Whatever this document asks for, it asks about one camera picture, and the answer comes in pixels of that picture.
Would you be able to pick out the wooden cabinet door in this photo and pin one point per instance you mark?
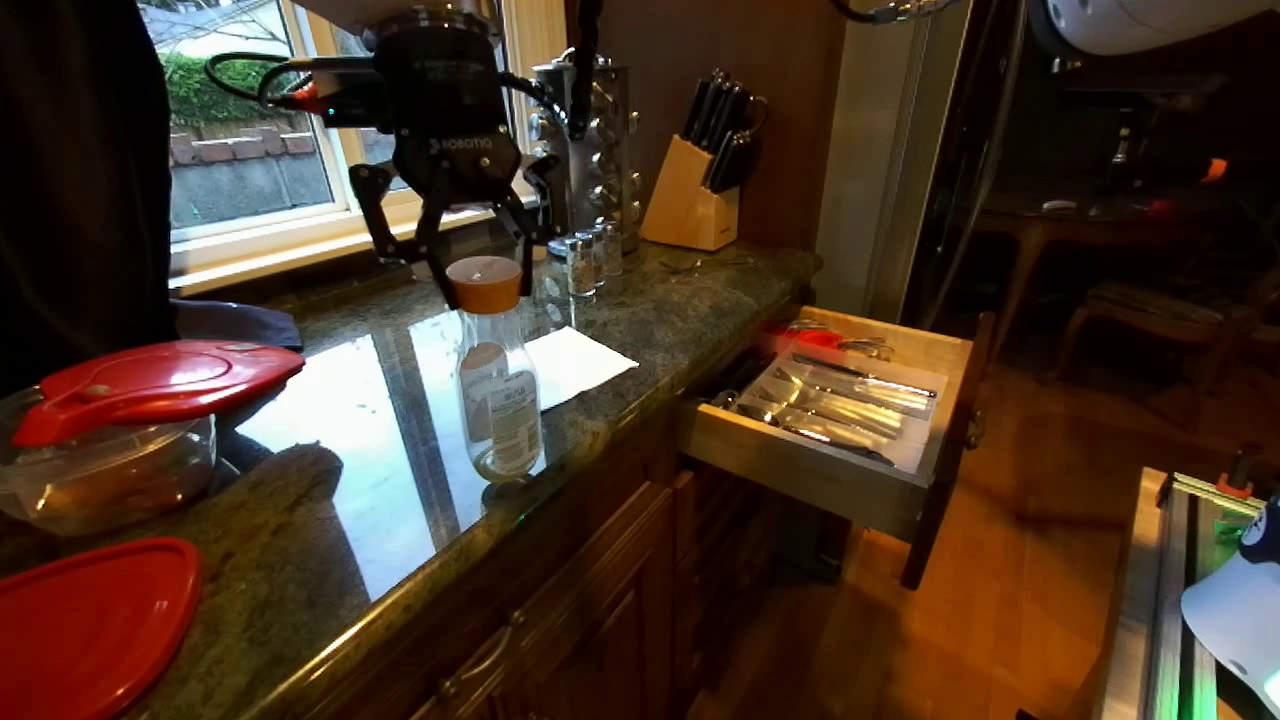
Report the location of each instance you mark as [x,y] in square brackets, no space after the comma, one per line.
[601,625]

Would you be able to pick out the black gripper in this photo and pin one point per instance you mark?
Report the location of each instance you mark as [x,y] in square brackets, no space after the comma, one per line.
[446,104]

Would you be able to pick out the red utensil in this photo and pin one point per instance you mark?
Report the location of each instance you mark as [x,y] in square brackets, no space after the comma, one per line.
[805,340]

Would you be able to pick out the white paper sheet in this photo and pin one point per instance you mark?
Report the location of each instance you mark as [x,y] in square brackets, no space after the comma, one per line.
[587,363]

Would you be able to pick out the dark dining table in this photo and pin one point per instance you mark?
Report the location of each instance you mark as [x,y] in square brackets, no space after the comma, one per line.
[1105,214]

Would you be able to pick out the glass bowl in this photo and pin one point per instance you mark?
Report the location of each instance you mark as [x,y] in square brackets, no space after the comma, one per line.
[107,485]

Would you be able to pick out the wooden kitchen drawer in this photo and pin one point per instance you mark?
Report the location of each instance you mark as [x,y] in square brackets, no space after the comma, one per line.
[802,474]

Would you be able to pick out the metal spice rack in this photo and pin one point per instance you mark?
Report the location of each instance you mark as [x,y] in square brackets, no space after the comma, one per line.
[601,174]

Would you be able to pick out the white rounded object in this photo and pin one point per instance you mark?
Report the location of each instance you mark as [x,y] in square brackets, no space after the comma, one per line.
[1243,621]

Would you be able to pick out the dark chair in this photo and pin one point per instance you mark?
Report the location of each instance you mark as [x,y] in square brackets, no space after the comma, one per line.
[1146,313]

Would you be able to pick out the black curtain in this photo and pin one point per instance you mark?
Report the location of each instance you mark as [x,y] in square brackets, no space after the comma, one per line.
[64,163]

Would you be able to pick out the metal dish rack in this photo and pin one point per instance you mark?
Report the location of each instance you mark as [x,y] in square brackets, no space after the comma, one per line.
[855,415]

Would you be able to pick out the clear bottle with orange cap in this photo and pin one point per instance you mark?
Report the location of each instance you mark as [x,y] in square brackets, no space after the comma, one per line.
[500,400]

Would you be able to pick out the green lit metal rail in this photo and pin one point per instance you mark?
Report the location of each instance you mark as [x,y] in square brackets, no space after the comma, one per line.
[1203,523]

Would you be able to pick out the flat red lid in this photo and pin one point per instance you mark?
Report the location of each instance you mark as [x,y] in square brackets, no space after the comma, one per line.
[83,634]

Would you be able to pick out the wooden window frame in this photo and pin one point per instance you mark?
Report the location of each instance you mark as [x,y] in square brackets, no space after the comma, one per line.
[266,241]

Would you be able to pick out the wooden knife block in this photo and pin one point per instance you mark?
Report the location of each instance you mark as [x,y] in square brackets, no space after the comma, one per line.
[681,200]

